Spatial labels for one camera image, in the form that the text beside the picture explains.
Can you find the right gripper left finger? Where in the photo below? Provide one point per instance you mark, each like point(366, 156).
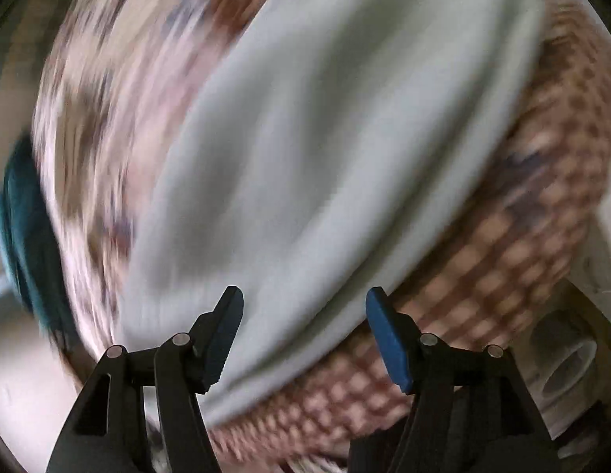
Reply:
point(106, 430)

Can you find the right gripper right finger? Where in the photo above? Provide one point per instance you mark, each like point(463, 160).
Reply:
point(470, 411)

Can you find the light green fleece pants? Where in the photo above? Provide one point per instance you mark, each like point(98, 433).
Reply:
point(325, 155)

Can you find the white plastic roll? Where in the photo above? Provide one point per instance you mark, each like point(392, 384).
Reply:
point(564, 380)

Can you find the folded dark teal duvet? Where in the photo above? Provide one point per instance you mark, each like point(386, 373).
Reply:
point(29, 249)

